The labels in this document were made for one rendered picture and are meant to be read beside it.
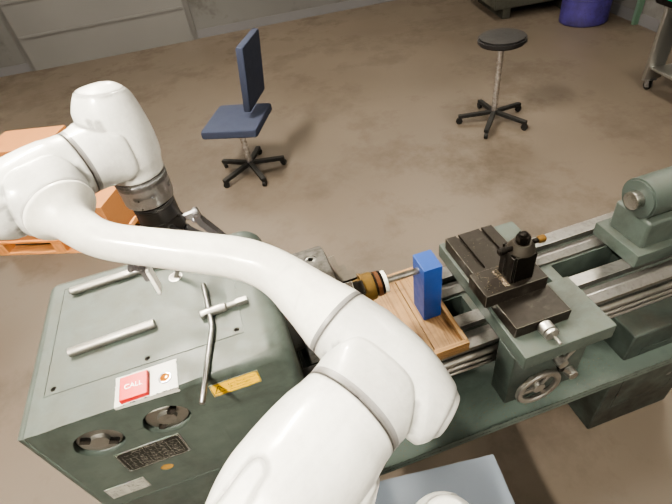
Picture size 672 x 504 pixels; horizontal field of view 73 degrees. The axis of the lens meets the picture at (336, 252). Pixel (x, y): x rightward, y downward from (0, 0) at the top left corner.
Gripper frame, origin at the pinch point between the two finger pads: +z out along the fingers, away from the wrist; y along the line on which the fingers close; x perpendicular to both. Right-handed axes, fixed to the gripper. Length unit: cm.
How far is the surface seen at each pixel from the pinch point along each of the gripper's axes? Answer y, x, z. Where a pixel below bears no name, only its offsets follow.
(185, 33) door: -7, 697, 130
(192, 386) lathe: -6.7, -13.9, 18.1
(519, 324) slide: 79, -10, 45
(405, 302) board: 56, 18, 54
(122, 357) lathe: -21.5, -0.9, 16.7
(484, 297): 73, 0, 41
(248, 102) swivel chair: 35, 264, 76
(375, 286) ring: 43, 9, 31
